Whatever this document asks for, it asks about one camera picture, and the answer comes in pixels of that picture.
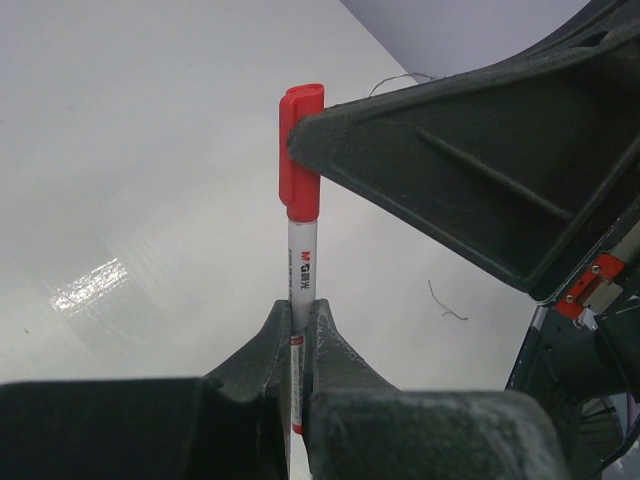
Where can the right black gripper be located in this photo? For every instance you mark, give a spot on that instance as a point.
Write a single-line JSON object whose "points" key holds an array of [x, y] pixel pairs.
{"points": [[530, 171]]}

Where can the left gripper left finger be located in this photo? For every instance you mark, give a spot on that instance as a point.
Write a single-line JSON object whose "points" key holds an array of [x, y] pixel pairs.
{"points": [[231, 423]]}

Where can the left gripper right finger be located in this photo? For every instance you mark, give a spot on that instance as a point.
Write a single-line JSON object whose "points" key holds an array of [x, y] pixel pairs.
{"points": [[359, 426]]}

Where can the red-end white marker pen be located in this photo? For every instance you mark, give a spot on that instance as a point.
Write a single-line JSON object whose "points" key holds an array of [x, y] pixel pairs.
{"points": [[302, 259]]}

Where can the red pen cap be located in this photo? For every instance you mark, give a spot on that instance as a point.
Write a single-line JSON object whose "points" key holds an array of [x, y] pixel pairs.
{"points": [[298, 185]]}

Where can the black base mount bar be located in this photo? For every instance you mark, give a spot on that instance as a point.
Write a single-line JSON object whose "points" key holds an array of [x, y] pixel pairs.
{"points": [[550, 380]]}

